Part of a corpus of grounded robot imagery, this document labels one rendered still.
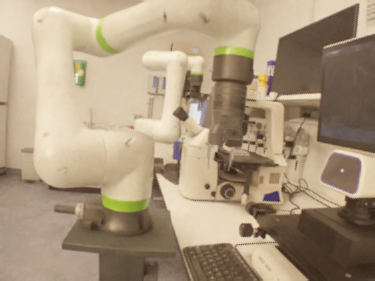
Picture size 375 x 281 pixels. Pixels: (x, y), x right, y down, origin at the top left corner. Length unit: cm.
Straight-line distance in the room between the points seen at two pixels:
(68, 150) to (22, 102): 352
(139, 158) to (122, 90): 313
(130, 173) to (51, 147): 19
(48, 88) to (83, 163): 20
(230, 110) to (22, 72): 370
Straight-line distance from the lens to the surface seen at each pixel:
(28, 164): 380
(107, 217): 68
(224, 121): 56
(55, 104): 60
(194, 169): 106
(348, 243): 57
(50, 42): 73
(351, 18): 138
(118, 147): 58
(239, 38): 57
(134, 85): 371
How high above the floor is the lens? 111
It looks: 6 degrees down
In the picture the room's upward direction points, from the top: 6 degrees clockwise
